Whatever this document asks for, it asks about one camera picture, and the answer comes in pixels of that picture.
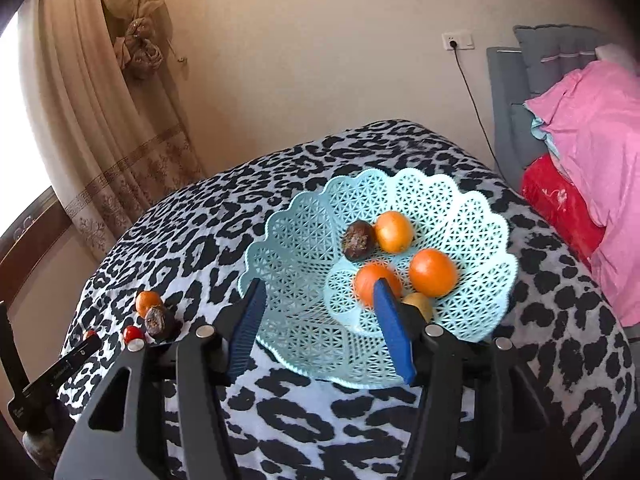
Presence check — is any light blue lattice fruit basket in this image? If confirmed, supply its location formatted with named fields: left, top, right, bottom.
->
left=236, top=167, right=520, bottom=390

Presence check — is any red pillow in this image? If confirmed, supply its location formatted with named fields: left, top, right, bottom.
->
left=521, top=154, right=605, bottom=269

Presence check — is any brown kiwi in basket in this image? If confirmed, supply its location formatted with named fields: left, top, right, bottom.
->
left=402, top=292, right=434, bottom=323

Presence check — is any wooden window sill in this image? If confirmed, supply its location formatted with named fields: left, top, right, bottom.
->
left=1, top=188, right=72, bottom=308

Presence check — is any white wall socket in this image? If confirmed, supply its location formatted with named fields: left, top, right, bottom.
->
left=442, top=30, right=475, bottom=51

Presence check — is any leopard print table cloth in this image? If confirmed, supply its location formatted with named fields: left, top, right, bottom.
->
left=60, top=120, right=639, bottom=479

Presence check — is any pink blanket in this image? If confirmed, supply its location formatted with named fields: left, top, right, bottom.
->
left=525, top=60, right=639, bottom=327

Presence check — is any orange tangerine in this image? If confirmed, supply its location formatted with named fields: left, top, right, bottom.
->
left=134, top=290, right=164, bottom=318
left=352, top=261, right=402, bottom=309
left=409, top=248, right=458, bottom=298

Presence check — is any beige patterned curtain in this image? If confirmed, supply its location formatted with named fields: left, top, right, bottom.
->
left=18, top=0, right=204, bottom=258

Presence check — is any grey padded headboard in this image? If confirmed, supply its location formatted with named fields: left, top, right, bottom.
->
left=487, top=24, right=610, bottom=190

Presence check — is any curtain tieback knot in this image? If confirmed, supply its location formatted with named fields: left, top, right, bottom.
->
left=101, top=0, right=186, bottom=80

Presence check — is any black power cable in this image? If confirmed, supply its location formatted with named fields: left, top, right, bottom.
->
left=451, top=41, right=509, bottom=181

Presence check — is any dark passion fruit in basket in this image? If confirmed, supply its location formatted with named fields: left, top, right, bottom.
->
left=342, top=220, right=378, bottom=261

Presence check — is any orange tangerine in basket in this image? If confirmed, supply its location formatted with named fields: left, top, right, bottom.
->
left=409, top=248, right=458, bottom=298

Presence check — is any dark purple passion fruit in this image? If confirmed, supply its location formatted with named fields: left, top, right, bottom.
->
left=144, top=304, right=175, bottom=341

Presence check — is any orange tangerine back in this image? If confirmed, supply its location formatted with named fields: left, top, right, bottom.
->
left=134, top=290, right=164, bottom=318

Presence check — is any orange tangerine front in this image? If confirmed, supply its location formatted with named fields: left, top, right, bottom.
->
left=352, top=261, right=402, bottom=309

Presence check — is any bright window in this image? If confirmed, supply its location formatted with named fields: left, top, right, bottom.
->
left=0, top=15, right=50, bottom=234

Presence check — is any yellow-orange citrus in basket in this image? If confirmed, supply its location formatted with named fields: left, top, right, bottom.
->
left=374, top=211, right=413, bottom=254

